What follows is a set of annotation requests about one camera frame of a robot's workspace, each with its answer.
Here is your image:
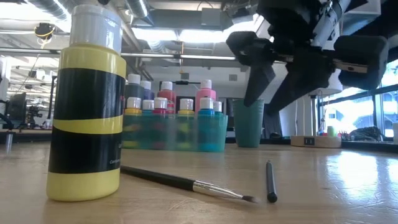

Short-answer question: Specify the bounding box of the black cable bundle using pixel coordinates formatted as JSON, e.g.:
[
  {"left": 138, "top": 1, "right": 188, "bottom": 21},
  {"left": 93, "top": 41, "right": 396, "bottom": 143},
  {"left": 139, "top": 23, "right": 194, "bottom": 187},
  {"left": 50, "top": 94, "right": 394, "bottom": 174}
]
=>
[{"left": 349, "top": 126, "right": 385, "bottom": 141}]

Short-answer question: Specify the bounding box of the large purple paint bottle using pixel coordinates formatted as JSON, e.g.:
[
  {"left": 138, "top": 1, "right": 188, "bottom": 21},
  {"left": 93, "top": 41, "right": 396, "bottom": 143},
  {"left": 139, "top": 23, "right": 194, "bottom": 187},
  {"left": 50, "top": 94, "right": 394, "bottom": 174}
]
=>
[{"left": 140, "top": 80, "right": 155, "bottom": 101}]

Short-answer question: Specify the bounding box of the dark green cup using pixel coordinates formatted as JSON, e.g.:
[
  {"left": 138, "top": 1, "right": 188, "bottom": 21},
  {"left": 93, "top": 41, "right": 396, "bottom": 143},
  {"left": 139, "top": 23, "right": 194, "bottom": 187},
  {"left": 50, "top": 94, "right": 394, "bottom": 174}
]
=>
[{"left": 232, "top": 98, "right": 265, "bottom": 148}]

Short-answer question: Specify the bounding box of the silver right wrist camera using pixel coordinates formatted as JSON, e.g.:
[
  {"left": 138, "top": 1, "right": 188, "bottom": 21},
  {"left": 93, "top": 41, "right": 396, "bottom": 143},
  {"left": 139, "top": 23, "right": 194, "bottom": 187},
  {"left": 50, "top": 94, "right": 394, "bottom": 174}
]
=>
[{"left": 312, "top": 0, "right": 346, "bottom": 48}]

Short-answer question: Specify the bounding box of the small lemon yellow paint bottle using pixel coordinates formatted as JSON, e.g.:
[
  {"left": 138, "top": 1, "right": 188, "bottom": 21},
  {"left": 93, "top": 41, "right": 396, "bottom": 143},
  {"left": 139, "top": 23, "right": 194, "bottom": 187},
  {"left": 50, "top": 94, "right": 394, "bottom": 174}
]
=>
[{"left": 46, "top": 4, "right": 127, "bottom": 202}]

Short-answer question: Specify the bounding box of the window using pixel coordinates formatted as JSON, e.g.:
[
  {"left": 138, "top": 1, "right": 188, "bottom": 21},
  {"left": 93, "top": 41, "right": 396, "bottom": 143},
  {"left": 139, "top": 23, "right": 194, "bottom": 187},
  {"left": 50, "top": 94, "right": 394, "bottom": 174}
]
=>
[{"left": 317, "top": 58, "right": 398, "bottom": 139}]

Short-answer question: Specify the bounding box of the teal translucent plastic tray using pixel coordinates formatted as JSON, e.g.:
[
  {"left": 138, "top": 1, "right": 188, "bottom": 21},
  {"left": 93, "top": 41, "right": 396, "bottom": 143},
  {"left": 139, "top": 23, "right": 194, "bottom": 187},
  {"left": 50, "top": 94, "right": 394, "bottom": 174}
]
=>
[{"left": 121, "top": 113, "right": 229, "bottom": 152}]

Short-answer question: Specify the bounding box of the silver metal post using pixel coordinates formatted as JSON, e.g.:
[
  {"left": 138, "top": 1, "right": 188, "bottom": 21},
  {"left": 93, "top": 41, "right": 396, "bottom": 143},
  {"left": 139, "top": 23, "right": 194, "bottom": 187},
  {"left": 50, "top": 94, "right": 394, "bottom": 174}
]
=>
[{"left": 5, "top": 132, "right": 14, "bottom": 154}]

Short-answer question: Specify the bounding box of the small golden yellow paint bottle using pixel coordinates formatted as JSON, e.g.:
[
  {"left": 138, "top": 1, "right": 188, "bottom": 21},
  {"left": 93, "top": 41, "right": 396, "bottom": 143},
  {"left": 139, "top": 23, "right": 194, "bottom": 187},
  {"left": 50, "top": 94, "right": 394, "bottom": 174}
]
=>
[{"left": 177, "top": 98, "right": 196, "bottom": 152}]

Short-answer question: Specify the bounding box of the white shade wooden lamp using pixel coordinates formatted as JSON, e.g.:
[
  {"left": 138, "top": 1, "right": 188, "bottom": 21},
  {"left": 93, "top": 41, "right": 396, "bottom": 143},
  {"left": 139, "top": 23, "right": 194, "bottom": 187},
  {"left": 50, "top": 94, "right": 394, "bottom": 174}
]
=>
[{"left": 289, "top": 70, "right": 345, "bottom": 149}]

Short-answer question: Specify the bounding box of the black camera rig frame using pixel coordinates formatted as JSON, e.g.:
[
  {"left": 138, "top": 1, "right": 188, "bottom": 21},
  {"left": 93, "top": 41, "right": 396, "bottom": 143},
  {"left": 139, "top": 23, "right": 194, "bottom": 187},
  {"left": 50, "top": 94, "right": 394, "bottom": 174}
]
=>
[{"left": 159, "top": 80, "right": 202, "bottom": 94}]

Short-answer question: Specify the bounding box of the large pink paint bottle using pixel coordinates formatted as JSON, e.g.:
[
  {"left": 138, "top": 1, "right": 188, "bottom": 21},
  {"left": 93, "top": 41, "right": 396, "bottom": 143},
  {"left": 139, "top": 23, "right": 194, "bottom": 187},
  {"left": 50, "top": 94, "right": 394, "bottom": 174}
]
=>
[{"left": 195, "top": 80, "right": 217, "bottom": 114}]

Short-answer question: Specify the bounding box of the black ceiling device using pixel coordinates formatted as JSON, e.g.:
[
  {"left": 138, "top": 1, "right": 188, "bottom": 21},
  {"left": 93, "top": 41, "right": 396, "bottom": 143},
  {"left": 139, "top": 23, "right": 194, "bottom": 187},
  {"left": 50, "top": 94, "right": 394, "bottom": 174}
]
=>
[{"left": 34, "top": 22, "right": 56, "bottom": 40}]

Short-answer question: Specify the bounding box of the small orange paint bottle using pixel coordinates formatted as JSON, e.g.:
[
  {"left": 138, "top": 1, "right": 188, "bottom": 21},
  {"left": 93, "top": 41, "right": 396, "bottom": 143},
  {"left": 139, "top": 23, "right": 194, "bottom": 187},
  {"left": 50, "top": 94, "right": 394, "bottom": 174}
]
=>
[{"left": 124, "top": 96, "right": 143, "bottom": 149}]

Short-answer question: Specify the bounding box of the black aluminium table frame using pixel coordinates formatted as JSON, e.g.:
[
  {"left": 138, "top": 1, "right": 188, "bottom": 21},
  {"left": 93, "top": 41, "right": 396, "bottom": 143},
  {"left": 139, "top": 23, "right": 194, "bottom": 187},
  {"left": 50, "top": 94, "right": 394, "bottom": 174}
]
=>
[{"left": 340, "top": 139, "right": 398, "bottom": 154}]

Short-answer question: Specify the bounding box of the ceiling light bar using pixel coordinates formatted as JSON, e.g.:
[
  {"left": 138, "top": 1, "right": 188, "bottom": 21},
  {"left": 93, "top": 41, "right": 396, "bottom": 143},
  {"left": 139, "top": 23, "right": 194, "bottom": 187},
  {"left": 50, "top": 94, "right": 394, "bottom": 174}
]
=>
[{"left": 120, "top": 52, "right": 237, "bottom": 63}]

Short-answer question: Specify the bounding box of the white ceiling unit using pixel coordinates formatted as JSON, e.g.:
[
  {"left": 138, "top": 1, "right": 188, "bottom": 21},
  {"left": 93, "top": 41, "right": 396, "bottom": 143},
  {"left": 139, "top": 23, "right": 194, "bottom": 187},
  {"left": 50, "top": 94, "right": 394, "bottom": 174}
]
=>
[{"left": 345, "top": 0, "right": 382, "bottom": 16}]

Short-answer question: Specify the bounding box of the small blue paint bottle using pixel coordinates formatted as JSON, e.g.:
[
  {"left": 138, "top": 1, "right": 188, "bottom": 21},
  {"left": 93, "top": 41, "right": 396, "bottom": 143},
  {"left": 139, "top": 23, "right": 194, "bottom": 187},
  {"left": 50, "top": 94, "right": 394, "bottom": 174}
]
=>
[
  {"left": 197, "top": 96, "right": 216, "bottom": 152},
  {"left": 142, "top": 99, "right": 155, "bottom": 149}
]

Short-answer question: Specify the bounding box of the black-handled paint brush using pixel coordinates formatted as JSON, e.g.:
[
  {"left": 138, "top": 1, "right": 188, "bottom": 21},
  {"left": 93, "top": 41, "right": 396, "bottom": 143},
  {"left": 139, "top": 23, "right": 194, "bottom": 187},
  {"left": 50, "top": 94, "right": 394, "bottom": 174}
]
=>
[
  {"left": 119, "top": 164, "right": 261, "bottom": 203},
  {"left": 266, "top": 160, "right": 279, "bottom": 203}
]

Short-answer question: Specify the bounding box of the silver ceiling duct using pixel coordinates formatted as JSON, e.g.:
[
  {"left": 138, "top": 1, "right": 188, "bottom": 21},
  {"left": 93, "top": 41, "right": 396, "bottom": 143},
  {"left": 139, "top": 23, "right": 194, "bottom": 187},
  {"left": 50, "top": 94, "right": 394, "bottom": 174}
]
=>
[{"left": 126, "top": 0, "right": 150, "bottom": 19}]

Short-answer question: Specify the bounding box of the black chair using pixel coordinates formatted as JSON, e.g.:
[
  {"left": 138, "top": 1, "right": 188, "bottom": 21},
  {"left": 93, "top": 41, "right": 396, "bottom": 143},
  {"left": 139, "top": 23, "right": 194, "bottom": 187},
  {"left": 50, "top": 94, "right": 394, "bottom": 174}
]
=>
[{"left": 263, "top": 104, "right": 282, "bottom": 140}]

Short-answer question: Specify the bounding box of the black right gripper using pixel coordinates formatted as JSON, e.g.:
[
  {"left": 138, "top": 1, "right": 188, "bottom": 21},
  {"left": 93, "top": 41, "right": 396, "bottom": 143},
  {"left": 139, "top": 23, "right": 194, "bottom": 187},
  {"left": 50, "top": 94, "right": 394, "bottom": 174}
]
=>
[{"left": 226, "top": 0, "right": 390, "bottom": 116}]

